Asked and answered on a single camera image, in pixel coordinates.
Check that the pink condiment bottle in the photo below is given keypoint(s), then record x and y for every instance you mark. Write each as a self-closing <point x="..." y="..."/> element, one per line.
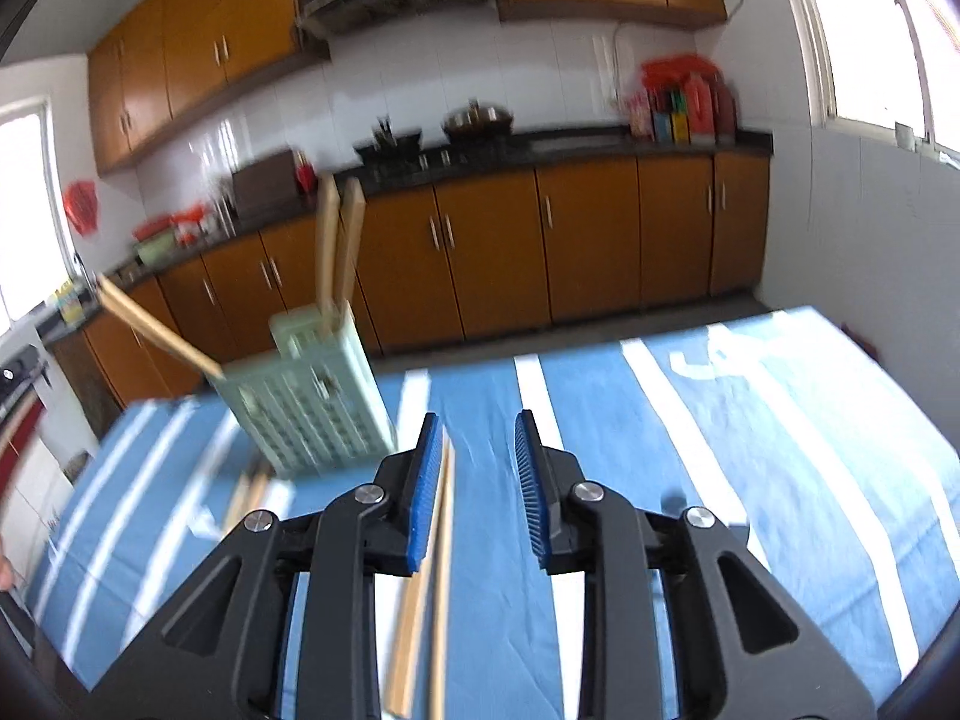
<point x="639" y="117"/>

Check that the wooden chopstick six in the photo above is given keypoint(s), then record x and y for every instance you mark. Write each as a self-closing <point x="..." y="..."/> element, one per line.
<point x="402" y="669"/>

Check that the red bottle on counter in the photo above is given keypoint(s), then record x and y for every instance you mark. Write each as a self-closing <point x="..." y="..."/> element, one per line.
<point x="306" y="177"/>

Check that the person left hand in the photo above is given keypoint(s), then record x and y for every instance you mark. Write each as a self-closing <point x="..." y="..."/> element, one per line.
<point x="7" y="575"/>

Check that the blue white striped tablecloth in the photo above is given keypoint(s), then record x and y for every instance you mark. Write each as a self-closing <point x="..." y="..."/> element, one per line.
<point x="781" y="422"/>

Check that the black wok on stove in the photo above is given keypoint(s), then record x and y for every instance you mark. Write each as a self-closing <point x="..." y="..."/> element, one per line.
<point x="389" y="146"/>

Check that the left window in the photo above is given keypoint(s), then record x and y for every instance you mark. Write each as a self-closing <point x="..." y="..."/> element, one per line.
<point x="36" y="247"/>

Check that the green perforated utensil holder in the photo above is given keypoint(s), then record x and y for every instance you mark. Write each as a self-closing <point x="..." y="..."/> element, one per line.
<point x="312" y="405"/>

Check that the red plastic bag on wall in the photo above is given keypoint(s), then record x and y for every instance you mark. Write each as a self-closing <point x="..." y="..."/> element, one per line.
<point x="81" y="207"/>

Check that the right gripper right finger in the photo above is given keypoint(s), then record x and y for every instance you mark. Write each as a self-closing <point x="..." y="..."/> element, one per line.
<point x="578" y="526"/>

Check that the lidded dark cooking pot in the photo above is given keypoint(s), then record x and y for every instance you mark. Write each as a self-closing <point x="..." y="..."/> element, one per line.
<point x="477" y="124"/>

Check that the yellow detergent bottle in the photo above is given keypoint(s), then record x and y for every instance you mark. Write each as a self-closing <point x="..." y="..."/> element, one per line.
<point x="70" y="304"/>

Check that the dark brown cutting board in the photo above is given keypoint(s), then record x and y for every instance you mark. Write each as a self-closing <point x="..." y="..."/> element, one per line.
<point x="266" y="186"/>

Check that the wooden chopstick four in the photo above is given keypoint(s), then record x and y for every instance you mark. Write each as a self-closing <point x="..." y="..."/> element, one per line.
<point x="236" y="504"/>

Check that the black kitchen countertop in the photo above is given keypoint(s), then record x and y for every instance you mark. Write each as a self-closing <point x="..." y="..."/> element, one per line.
<point x="538" y="147"/>

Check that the wooden chopstick five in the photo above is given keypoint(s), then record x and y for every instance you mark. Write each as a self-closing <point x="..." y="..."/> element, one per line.
<point x="256" y="490"/>

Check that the red plastic basin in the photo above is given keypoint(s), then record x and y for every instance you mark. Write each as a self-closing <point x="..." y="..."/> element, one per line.
<point x="152" y="227"/>

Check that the wooden chopstick two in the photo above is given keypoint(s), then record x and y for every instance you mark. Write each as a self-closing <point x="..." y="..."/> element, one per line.
<point x="348" y="239"/>

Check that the green plastic basin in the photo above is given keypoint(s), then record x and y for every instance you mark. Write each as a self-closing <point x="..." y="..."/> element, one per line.
<point x="157" y="248"/>

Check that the window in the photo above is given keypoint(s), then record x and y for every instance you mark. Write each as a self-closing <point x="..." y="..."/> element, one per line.
<point x="36" y="247"/>
<point x="872" y="63"/>

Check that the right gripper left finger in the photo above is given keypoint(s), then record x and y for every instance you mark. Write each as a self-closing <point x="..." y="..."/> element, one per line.
<point x="380" y="528"/>

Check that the right window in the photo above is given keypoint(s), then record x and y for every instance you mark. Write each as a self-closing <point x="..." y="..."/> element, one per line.
<point x="872" y="63"/>

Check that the dark red thermos flask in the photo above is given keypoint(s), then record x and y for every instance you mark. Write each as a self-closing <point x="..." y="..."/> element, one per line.
<point x="725" y="111"/>

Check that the upper wooden wall cabinets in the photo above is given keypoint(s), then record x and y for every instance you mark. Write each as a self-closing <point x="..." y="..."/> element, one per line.
<point x="168" y="62"/>

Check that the lower wooden kitchen cabinets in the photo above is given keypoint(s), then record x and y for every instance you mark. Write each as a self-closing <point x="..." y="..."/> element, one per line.
<point x="464" y="260"/>

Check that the white cup on windowsill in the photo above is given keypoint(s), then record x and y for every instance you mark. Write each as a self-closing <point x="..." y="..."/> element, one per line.
<point x="904" y="137"/>

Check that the black gas stove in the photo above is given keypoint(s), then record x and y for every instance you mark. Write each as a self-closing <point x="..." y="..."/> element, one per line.
<point x="447" y="157"/>

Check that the red bag behind condiments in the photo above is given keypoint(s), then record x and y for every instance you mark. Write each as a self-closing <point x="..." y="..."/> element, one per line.
<point x="673" y="71"/>

